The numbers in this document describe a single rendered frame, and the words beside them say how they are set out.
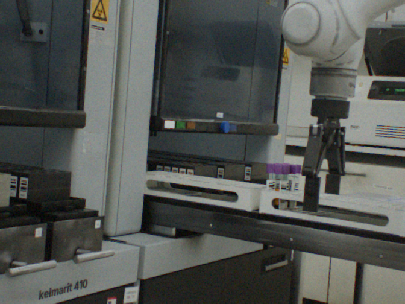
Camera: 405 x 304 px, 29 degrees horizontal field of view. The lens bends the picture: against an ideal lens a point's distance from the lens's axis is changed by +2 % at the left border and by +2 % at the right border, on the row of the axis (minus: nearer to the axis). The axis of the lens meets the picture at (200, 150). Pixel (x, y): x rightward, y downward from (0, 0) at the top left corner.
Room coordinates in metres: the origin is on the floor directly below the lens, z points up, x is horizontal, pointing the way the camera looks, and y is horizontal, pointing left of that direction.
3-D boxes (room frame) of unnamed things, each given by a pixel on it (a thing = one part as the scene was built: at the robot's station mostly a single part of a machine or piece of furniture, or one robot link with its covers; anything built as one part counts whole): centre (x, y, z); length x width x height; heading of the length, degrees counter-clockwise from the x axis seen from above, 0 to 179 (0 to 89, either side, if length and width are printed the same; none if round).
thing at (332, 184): (1.59, -0.28, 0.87); 0.03 x 0.01 x 0.07; 59
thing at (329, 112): (1.55, -0.25, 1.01); 0.08 x 0.07 x 0.09; 149
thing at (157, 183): (1.69, -0.01, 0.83); 0.30 x 0.10 x 0.06; 59
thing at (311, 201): (1.50, -0.23, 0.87); 0.03 x 0.01 x 0.07; 59
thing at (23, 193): (1.40, 0.27, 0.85); 0.12 x 0.02 x 0.06; 149
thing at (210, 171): (1.87, -0.01, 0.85); 0.12 x 0.02 x 0.06; 150
